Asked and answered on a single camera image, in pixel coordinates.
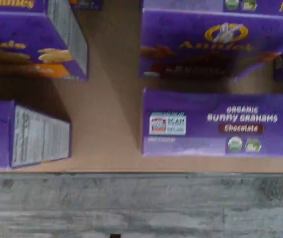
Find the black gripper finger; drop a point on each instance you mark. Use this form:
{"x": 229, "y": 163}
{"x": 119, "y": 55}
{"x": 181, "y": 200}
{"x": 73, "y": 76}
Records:
{"x": 115, "y": 236}

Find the tan wooden shelf board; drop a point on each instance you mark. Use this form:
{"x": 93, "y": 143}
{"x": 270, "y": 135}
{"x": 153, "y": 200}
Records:
{"x": 111, "y": 99}

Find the purple box brown patch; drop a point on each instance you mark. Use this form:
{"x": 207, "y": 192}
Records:
{"x": 181, "y": 29}
{"x": 206, "y": 124}

